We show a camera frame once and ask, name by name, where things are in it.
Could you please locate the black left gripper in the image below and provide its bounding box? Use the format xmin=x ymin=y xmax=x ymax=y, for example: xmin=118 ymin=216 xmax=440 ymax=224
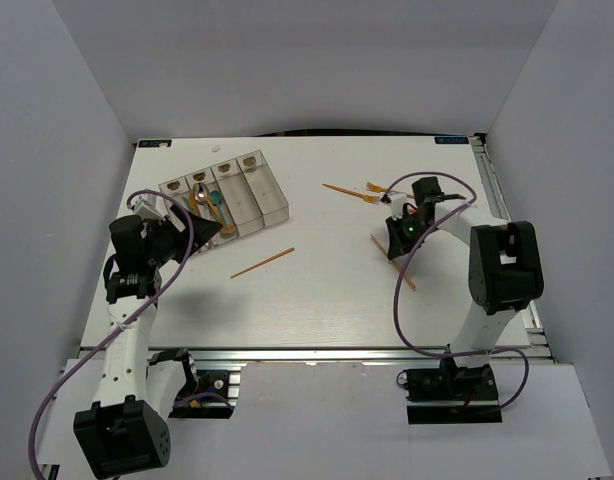
xmin=143 ymin=203 xmax=222 ymax=267

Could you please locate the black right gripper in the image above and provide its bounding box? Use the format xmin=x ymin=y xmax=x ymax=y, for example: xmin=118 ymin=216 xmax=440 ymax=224
xmin=385 ymin=211 xmax=436 ymax=260

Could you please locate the iridescent ornate metal spoon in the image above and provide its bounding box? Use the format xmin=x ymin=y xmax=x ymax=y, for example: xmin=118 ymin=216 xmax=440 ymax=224
xmin=202 ymin=205 xmax=220 ymax=246

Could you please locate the orange plastic spoon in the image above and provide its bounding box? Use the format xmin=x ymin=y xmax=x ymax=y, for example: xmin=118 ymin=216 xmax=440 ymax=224
xmin=208 ymin=200 xmax=235 ymax=236

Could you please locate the orange plastic knife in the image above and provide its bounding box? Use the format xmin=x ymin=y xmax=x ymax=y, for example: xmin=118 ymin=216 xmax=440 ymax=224
xmin=187 ymin=193 xmax=201 ymax=217

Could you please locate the orange plastic chopstick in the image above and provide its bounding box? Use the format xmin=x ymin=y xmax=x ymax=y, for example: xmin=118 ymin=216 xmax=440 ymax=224
xmin=369 ymin=234 xmax=416 ymax=291
xmin=230 ymin=247 xmax=295 ymax=279

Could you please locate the teal plastic spoon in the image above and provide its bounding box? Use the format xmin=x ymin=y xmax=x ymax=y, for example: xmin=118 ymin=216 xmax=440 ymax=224
xmin=209 ymin=190 xmax=226 ymax=217

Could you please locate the silver metal spoon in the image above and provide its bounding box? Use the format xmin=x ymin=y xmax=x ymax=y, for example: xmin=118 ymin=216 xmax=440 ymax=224
xmin=192 ymin=182 xmax=209 ymax=219

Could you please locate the orange plastic fork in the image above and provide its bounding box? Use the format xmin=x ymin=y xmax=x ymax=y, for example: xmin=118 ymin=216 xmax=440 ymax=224
xmin=366 ymin=182 xmax=414 ymax=199
xmin=322 ymin=183 xmax=380 ymax=204

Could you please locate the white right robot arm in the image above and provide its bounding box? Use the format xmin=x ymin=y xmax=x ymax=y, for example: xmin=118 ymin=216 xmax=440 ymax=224
xmin=380 ymin=171 xmax=544 ymax=399

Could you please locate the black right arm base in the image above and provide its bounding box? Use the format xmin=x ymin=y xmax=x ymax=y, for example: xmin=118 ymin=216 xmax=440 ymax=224
xmin=396 ymin=365 xmax=502 ymax=425

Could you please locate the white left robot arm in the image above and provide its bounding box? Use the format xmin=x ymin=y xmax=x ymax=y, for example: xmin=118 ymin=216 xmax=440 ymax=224
xmin=73 ymin=206 xmax=221 ymax=479

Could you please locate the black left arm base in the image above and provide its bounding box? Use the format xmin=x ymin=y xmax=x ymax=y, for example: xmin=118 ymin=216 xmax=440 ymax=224
xmin=170 ymin=351 xmax=245 ymax=420

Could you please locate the clear four-compartment organizer tray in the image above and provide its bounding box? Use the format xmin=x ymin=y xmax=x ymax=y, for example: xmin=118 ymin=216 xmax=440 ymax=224
xmin=158 ymin=150 xmax=290 ymax=251

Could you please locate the blue label sticker left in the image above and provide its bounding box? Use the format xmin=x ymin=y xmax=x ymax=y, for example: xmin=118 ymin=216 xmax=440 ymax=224
xmin=137 ymin=139 xmax=172 ymax=148

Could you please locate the blue label sticker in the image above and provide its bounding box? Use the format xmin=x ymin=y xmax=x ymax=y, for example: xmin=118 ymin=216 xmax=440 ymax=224
xmin=434 ymin=135 xmax=470 ymax=145
xmin=137 ymin=139 xmax=172 ymax=148

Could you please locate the blue label sticker right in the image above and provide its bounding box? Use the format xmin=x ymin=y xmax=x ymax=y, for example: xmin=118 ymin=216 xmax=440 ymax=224
xmin=434 ymin=135 xmax=470 ymax=145

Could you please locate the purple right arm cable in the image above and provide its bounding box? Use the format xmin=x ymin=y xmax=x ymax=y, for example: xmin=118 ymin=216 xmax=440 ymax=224
xmin=384 ymin=172 xmax=531 ymax=414

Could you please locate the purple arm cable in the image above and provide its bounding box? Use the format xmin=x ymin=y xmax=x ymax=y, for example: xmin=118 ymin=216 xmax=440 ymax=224
xmin=27 ymin=189 xmax=236 ymax=480
xmin=384 ymin=172 xmax=531 ymax=414

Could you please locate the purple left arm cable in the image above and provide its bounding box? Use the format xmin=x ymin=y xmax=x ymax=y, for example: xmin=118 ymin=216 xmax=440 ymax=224
xmin=27 ymin=189 xmax=236 ymax=480

